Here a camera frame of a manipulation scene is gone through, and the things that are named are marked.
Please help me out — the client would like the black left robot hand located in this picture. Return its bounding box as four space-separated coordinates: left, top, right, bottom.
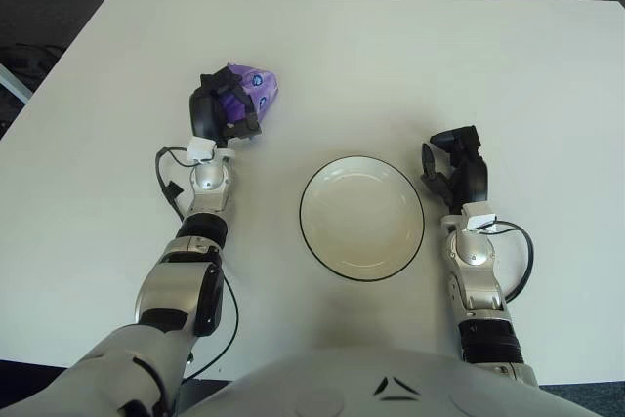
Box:
188 69 264 148

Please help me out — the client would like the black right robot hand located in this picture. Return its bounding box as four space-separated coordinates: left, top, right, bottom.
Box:
420 125 489 216

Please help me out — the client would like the purple tissue paper pack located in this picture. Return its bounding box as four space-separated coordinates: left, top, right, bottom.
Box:
217 61 279 128

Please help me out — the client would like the white plate with black rim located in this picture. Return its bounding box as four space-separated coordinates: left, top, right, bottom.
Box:
299 155 425 283

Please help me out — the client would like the light grey panel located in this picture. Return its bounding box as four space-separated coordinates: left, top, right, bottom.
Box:
0 63 33 105

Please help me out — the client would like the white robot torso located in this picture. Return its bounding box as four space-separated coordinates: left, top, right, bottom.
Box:
180 346 625 417

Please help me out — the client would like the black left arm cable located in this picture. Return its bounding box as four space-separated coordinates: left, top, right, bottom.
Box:
154 146 240 382

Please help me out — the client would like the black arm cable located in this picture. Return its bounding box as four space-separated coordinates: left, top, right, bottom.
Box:
154 146 240 382
480 221 535 304

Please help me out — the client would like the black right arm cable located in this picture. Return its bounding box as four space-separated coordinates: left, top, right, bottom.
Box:
480 221 535 304

